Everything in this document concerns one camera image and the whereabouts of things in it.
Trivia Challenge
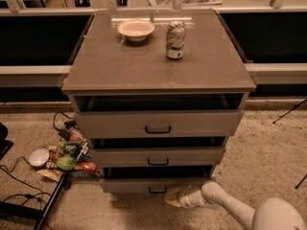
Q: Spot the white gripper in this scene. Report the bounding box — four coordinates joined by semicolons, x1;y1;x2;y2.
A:
164;186;207;208

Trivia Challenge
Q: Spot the grey drawer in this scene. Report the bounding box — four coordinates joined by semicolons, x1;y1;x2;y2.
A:
74;95;246;140
90;137;224;168
100;165;213;194

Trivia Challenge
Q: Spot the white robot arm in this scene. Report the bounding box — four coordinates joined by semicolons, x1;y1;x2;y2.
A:
165;180;307;230

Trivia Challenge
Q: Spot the grey drawer cabinet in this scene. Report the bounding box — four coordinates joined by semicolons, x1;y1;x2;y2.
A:
60;9;258;181

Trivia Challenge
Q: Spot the red can on floor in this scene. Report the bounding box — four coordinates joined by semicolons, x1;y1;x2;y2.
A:
81;161;97;173

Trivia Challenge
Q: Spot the green snack bag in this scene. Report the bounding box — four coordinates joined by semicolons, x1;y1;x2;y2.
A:
56;142;80;171

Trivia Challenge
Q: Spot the tan snack wrapper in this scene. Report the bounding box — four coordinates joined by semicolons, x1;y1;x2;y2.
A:
37;169;63;182

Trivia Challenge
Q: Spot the black tripod leg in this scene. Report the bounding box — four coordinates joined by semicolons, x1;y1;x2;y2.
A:
295;174;307;190

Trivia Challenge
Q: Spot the white bowl on floor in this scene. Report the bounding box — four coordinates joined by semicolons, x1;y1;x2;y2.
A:
29;149;50;168

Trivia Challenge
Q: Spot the black stand base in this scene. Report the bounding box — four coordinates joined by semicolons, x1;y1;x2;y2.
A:
0;175;70;230

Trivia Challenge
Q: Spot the green white soda can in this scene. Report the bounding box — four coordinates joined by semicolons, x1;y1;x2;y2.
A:
166;21;186;59

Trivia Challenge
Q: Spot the white paper bowl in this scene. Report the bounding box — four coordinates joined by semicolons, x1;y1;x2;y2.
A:
117;19;154;42

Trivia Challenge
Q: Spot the black power adapter cable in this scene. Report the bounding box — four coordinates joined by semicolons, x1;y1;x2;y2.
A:
53;111;78;142

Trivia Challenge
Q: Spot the black floor cable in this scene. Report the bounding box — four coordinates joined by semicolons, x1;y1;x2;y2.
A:
0;156;53;209

